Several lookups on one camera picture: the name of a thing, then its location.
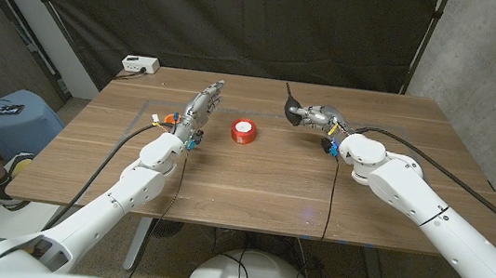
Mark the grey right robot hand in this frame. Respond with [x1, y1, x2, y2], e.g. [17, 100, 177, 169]
[285, 99, 360, 141]

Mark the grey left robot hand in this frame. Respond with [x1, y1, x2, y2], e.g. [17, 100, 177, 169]
[170, 74, 226, 149]

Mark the black rubber air blower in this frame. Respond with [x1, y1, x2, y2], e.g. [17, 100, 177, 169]
[281, 82, 306, 128]

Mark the red tape roll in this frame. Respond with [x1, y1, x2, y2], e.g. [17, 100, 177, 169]
[229, 116, 260, 147]

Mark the white power strip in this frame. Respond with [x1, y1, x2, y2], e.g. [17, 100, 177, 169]
[120, 53, 162, 76]

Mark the black backdrop curtain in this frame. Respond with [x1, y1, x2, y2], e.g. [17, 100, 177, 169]
[4, 0, 441, 127]

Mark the black backdrop stand pole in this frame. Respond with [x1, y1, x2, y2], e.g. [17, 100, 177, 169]
[400, 0, 450, 99]

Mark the black round floor fan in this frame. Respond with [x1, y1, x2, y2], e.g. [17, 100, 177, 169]
[150, 218, 185, 241]

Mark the grey table leg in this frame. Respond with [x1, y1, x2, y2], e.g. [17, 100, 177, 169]
[123, 216, 154, 272]
[358, 245, 392, 278]

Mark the blue plastic stool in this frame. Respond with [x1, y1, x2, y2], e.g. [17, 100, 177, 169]
[0, 86, 70, 168]

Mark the yellow and white floor object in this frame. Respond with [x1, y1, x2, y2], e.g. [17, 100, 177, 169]
[2, 150, 35, 180]

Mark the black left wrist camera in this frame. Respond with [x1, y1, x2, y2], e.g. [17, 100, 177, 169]
[184, 127, 206, 152]

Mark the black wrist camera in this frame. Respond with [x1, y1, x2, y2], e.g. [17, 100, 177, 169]
[319, 137, 342, 159]
[184, 127, 206, 152]

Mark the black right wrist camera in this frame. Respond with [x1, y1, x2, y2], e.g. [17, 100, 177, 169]
[319, 137, 342, 159]

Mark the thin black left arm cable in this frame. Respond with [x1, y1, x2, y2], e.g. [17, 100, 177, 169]
[119, 140, 191, 278]

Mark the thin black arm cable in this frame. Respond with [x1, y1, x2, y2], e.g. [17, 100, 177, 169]
[119, 140, 191, 278]
[290, 151, 342, 278]

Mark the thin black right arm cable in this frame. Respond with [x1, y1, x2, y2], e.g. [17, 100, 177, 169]
[290, 151, 342, 278]

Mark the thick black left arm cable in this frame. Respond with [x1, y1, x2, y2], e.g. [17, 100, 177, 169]
[41, 110, 172, 243]

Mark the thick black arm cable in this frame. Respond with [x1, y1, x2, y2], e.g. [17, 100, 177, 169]
[41, 110, 172, 243]
[343, 124, 496, 242]

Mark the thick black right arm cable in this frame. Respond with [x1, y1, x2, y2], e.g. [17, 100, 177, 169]
[343, 124, 496, 242]

